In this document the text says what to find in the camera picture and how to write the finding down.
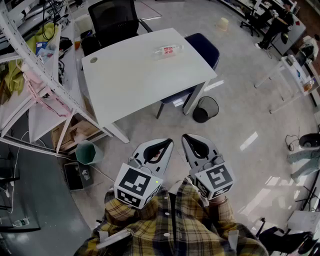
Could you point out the clear plastic bottle red label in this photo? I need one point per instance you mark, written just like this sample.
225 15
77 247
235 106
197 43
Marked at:
168 51

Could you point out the black swivel chair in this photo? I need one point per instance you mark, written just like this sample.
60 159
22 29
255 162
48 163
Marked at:
250 23

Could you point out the orange plastic item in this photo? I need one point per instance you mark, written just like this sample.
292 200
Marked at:
77 45

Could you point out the yellow plaid shirt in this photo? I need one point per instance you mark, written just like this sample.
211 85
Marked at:
175 225

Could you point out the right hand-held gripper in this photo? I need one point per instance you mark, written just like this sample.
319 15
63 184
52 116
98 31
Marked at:
217 180

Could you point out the white side table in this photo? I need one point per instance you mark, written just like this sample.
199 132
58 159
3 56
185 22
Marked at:
293 72

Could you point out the white metal shelf rack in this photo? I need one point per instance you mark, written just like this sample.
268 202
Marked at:
32 62

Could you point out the amber jar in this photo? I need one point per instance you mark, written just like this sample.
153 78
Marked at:
308 86

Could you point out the grey floor machine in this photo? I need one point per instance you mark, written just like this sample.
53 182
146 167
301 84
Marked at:
303 155

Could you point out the person's left forearm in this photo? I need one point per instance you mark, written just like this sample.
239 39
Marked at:
118 210

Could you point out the dark blue chair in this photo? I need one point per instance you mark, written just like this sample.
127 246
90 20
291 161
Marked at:
202 47

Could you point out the beige plastic stool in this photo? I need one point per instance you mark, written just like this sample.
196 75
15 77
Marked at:
222 24

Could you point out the yellow-green cloth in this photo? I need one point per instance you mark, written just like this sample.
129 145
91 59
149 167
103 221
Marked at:
48 32
12 80

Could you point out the brown cardboard boxes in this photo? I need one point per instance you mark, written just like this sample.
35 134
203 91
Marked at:
77 132

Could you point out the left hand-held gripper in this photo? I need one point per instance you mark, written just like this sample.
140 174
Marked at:
135 182

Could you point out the white chest device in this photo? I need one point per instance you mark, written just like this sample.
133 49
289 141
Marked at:
113 238

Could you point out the black mesh waste bin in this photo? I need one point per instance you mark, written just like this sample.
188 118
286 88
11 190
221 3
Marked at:
206 110

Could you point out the clear water bottle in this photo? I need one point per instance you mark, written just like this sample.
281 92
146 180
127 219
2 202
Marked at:
21 222

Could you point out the black mesh office chair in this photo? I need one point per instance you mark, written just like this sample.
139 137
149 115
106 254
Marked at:
113 22

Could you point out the person's right forearm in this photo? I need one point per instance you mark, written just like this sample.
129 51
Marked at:
220 212

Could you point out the green paper bin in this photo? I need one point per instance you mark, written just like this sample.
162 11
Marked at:
88 152

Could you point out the black tripod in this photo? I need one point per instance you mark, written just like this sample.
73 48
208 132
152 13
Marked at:
308 195

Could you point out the blue packet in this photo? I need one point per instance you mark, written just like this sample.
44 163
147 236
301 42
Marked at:
41 48

